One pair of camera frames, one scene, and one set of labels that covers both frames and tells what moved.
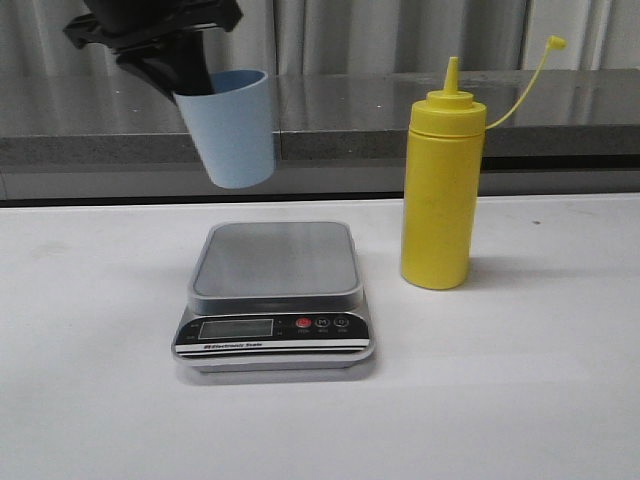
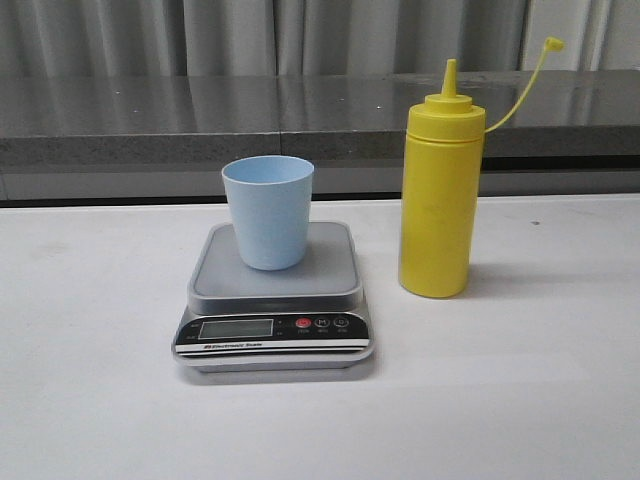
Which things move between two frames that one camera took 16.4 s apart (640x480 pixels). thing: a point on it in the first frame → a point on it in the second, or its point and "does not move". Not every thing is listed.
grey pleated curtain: [351, 36] does not move
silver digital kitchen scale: [275, 296] does not move
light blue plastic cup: [233, 127] → [272, 197]
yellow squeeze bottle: [443, 157] does not move
